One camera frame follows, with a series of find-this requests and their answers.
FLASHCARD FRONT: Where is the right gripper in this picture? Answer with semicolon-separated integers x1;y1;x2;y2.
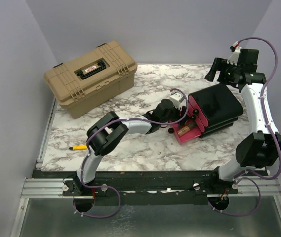
205;57;241;86

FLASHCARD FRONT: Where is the beige concealer tube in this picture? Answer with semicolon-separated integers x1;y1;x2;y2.
177;123;197;137

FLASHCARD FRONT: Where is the pink top drawer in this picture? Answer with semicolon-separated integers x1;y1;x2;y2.
189;95;209;127

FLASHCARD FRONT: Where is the pink drawer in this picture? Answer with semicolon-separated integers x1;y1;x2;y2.
168;124;202;145
185;107;205;132
189;95;209;127

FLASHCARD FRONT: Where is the black makeup drawer organizer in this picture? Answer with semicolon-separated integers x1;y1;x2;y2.
189;84;243;138

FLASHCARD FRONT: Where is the pink bottom drawer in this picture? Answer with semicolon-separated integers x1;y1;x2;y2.
168;124;202;145

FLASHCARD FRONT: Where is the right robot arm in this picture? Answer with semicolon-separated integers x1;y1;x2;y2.
205;46;281;193

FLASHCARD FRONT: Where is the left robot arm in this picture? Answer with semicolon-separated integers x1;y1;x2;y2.
74;99;188;195

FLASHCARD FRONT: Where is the tan plastic toolbox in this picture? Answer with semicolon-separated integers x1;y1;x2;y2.
44;41;138;119

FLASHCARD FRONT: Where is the yellow marker pen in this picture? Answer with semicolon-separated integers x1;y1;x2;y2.
69;145;87;151

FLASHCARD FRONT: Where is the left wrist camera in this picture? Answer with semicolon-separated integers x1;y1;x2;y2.
169;91;186;109

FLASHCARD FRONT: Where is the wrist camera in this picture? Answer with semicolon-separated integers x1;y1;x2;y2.
169;91;186;109
227;42;241;65

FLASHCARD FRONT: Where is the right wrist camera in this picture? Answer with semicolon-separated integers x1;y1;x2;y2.
227;42;241;65

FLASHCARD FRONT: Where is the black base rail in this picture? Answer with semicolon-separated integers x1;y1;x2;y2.
32;170;238;206

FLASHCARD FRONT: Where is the aluminium extrusion frame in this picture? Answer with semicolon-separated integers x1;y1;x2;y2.
13;108;281;237

